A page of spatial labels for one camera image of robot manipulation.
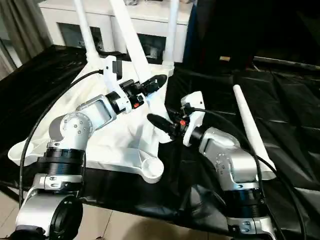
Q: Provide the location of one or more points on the white plastic table leg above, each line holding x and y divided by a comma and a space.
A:
172, 32
137, 50
83, 30
250, 125

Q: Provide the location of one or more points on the white plastic table top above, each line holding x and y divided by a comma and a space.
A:
112, 140

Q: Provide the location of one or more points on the white sideboard cabinet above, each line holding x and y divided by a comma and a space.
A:
150, 17

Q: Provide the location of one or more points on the black white patterned bag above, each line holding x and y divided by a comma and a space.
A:
131, 2

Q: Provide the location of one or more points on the black mat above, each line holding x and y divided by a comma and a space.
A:
275, 112

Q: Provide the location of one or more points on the dark metal bar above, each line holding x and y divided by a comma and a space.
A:
287, 63

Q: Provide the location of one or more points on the grey curtain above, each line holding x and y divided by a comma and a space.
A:
22, 32

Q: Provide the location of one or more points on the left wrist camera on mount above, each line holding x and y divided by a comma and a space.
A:
112, 75

